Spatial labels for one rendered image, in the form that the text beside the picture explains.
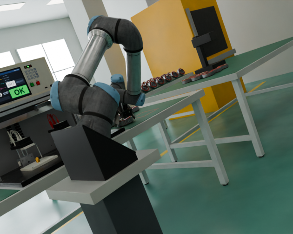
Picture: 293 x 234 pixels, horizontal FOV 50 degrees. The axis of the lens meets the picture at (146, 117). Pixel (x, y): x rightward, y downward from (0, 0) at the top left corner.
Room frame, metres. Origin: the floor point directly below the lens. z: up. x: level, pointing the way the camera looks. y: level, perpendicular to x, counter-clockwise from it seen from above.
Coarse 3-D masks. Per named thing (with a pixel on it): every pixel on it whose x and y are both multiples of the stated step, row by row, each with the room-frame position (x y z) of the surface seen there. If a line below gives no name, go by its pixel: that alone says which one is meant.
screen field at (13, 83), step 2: (20, 78) 1.82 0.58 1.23; (22, 78) 1.83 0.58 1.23; (14, 80) 1.80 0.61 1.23; (16, 80) 1.80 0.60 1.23; (18, 80) 1.81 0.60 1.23; (20, 80) 1.82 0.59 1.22; (22, 80) 1.83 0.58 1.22; (8, 82) 1.77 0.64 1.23; (10, 82) 1.78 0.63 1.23; (12, 82) 1.79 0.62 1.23; (14, 82) 1.79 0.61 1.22; (16, 82) 1.80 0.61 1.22; (18, 82) 1.81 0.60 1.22; (20, 82) 1.82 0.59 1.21; (22, 82) 1.82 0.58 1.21; (24, 82) 1.83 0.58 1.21; (8, 84) 1.77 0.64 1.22; (10, 84) 1.78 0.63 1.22; (12, 84) 1.78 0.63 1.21; (14, 84) 1.79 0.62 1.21; (16, 84) 1.80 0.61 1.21; (8, 86) 1.77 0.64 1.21; (10, 86) 1.77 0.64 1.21; (12, 86) 1.78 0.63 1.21
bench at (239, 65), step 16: (272, 48) 3.29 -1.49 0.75; (240, 64) 2.94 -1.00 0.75; (256, 64) 2.69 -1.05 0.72; (208, 80) 2.64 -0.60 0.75; (224, 80) 2.52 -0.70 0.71; (160, 96) 3.05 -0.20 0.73; (240, 96) 2.50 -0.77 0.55; (160, 128) 3.22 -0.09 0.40; (192, 128) 3.55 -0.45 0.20; (176, 144) 3.13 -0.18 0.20; (192, 144) 2.99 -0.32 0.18; (256, 144) 2.50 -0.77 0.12; (176, 160) 3.22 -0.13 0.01
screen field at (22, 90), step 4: (16, 88) 1.79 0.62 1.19; (20, 88) 1.81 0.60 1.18; (24, 88) 1.82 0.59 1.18; (12, 92) 1.77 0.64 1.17; (16, 92) 1.78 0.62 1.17; (20, 92) 1.80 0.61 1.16; (24, 92) 1.81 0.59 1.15; (28, 92) 1.83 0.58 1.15; (12, 96) 1.76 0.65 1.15; (16, 96) 1.78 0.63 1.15
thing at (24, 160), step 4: (24, 156) 1.72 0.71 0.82; (28, 156) 1.72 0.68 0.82; (32, 156) 1.73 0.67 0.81; (20, 160) 1.69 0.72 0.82; (24, 160) 1.70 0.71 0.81; (28, 160) 1.71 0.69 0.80; (32, 160) 1.72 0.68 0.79; (24, 164) 1.69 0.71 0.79; (28, 164) 1.70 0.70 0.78; (20, 168) 1.72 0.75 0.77
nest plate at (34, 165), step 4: (48, 156) 1.67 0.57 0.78; (52, 156) 1.62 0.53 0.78; (56, 156) 1.61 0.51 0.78; (40, 160) 1.65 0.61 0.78; (44, 160) 1.60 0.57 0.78; (48, 160) 1.58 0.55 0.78; (32, 164) 1.62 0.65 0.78; (36, 164) 1.57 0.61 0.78; (40, 164) 1.55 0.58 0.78; (24, 168) 1.60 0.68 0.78; (28, 168) 1.55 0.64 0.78; (32, 168) 1.52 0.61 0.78; (36, 168) 1.53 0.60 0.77
